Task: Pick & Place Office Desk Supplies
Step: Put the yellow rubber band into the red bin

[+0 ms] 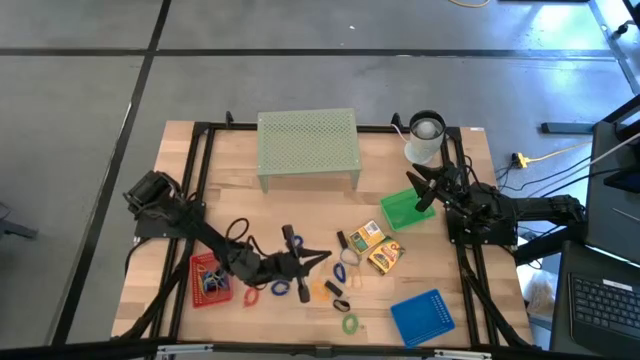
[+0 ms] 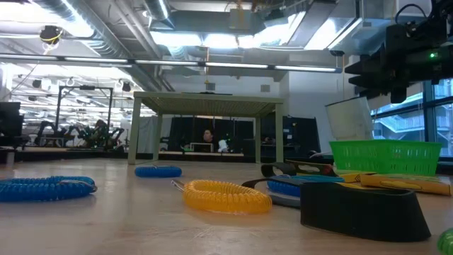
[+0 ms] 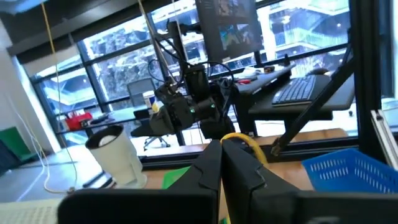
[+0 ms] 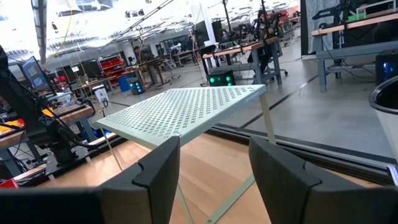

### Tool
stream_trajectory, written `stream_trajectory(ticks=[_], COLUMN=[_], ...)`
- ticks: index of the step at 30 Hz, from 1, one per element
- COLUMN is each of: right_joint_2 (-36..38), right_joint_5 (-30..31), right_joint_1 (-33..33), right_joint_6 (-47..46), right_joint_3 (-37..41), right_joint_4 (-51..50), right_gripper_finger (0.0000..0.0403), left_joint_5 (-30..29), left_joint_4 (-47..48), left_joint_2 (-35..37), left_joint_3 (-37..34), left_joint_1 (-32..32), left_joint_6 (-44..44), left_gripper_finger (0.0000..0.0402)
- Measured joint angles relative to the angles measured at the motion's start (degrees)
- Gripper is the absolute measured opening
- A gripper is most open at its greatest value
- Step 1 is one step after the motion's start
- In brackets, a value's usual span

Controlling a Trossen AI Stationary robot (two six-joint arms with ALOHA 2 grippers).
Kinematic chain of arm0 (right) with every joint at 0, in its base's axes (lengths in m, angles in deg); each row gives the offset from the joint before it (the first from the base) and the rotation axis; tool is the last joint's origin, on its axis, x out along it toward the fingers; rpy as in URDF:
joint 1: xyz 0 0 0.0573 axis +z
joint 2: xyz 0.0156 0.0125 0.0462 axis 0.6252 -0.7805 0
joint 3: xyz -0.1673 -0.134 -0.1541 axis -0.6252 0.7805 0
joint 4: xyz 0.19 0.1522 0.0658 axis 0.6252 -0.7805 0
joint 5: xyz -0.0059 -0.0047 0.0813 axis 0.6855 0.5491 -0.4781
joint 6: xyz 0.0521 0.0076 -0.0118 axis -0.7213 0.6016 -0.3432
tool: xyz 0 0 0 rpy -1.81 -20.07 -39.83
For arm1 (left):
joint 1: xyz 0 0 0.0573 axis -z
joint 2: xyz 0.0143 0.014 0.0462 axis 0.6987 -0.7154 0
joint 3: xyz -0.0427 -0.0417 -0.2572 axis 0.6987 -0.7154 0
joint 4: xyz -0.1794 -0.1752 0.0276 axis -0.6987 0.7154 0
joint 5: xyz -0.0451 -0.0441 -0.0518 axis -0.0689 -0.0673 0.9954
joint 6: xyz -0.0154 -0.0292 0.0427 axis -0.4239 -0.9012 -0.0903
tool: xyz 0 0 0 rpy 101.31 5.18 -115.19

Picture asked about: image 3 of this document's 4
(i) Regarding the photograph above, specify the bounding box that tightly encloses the green panel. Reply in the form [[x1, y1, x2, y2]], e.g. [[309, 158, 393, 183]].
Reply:
[[0, 126, 32, 162]]

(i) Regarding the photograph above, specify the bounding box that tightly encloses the silver aluminium extrusion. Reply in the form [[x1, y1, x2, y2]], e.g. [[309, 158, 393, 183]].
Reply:
[[369, 108, 398, 171]]

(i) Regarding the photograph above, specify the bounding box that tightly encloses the black computer monitor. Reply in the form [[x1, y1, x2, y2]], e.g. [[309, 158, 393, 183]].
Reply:
[[194, 0, 265, 65]]

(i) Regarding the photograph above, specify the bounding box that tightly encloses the red plastic bin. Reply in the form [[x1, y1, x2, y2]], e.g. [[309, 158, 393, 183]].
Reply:
[[64, 110, 93, 131]]

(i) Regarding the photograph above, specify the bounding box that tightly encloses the white cup with black rim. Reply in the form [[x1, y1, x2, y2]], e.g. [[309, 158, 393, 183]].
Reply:
[[85, 124, 149, 190]]

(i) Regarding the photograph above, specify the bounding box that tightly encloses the blue plastic basket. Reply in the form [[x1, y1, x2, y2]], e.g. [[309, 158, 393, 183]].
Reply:
[[300, 147, 398, 195]]

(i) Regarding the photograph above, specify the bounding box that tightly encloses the black standing desk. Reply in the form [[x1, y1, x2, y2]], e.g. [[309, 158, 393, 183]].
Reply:
[[234, 63, 356, 123]]

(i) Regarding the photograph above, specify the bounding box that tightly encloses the black computer keyboard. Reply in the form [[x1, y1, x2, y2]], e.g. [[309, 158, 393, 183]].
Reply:
[[271, 74, 317, 108]]

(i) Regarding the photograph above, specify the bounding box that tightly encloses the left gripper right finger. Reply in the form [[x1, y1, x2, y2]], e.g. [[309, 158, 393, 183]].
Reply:
[[221, 139, 398, 224]]

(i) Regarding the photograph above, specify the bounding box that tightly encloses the yellow hanging cable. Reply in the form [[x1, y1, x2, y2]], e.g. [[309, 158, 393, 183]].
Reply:
[[40, 0, 79, 192]]

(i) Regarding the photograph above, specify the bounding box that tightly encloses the dark window frame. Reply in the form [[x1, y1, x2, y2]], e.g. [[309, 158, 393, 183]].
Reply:
[[12, 0, 398, 147]]

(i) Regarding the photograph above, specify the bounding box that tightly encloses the grey office chair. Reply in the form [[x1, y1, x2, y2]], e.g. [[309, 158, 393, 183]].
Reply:
[[126, 77, 172, 152]]

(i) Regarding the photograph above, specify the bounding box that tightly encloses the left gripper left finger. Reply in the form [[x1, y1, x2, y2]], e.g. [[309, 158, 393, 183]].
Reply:
[[57, 139, 223, 224]]

